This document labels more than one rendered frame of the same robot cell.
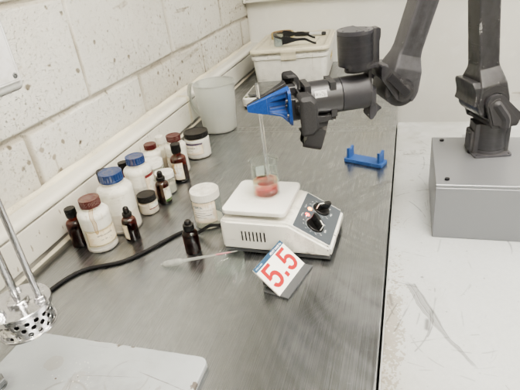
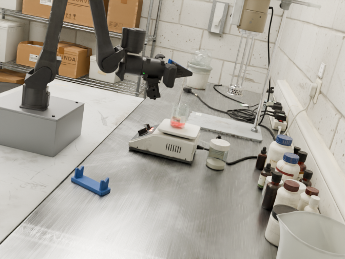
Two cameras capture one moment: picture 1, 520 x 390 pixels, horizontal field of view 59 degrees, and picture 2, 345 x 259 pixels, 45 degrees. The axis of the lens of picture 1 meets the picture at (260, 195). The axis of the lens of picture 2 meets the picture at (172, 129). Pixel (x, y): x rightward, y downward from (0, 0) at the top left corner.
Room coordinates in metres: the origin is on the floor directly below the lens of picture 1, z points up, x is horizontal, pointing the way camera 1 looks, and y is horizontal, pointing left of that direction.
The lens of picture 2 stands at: (1.92, -0.32, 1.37)
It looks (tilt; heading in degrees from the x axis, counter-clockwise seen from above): 18 degrees down; 166
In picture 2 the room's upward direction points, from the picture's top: 11 degrees clockwise
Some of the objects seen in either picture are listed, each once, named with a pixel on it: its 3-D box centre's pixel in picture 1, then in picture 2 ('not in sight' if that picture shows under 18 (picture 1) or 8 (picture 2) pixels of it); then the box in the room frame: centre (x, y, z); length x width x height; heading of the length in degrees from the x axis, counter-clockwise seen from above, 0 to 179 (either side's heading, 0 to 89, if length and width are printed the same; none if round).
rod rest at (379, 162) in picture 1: (364, 155); (91, 179); (1.01, -0.26, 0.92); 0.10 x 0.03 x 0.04; 48
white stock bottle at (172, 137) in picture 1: (176, 152); (286, 201); (1.11, 0.20, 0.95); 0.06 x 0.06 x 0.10
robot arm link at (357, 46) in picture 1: (373, 64); (122, 48); (0.75, -0.21, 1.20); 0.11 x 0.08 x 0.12; 95
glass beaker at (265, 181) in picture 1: (266, 176); (178, 115); (0.75, -0.02, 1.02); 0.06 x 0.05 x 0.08; 46
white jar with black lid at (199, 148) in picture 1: (197, 142); (283, 225); (1.20, 0.15, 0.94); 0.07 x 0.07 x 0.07
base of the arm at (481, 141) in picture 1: (487, 135); (36, 96); (0.77, -0.43, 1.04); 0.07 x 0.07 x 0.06; 82
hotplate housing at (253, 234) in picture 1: (278, 218); (168, 139); (0.74, -0.03, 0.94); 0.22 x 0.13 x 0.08; 69
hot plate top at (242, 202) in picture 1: (261, 197); (179, 128); (0.75, 0.00, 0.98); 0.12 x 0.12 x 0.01; 69
